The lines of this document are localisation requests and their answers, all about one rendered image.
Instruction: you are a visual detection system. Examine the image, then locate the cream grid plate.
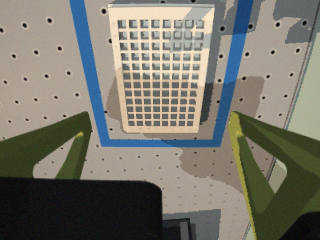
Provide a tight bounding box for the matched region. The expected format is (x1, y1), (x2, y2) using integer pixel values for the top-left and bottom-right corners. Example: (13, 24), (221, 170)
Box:
(108, 3), (215, 133)

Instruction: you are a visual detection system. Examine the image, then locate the grey perforated base plate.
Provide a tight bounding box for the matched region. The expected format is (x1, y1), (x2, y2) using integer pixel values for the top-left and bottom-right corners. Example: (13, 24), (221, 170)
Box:
(0, 0), (320, 240)

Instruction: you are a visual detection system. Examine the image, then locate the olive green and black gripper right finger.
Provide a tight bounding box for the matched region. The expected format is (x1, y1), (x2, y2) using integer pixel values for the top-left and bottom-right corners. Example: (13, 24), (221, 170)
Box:
(228, 111), (320, 240)

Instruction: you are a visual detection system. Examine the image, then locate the blue tape outline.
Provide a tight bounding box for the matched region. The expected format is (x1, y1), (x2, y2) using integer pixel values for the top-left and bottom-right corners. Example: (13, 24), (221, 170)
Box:
(69, 0), (253, 147)

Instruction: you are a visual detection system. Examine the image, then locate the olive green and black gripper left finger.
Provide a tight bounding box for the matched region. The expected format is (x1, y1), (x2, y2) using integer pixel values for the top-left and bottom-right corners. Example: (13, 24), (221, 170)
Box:
(0, 111), (92, 179)

